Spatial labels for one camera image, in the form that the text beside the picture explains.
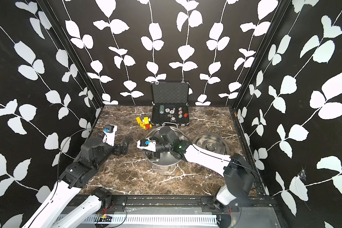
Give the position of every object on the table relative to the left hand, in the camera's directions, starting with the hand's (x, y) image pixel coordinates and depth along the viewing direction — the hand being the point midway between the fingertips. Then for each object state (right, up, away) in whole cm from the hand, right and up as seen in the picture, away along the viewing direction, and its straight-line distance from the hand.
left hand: (121, 134), depth 70 cm
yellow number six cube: (+2, +4, +36) cm, 36 cm away
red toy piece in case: (+36, +11, +42) cm, 56 cm away
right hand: (+9, -6, +1) cm, 11 cm away
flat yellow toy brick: (-2, +7, +40) cm, 41 cm away
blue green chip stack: (+16, +16, +44) cm, 49 cm away
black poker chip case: (+23, +23, +44) cm, 55 cm away
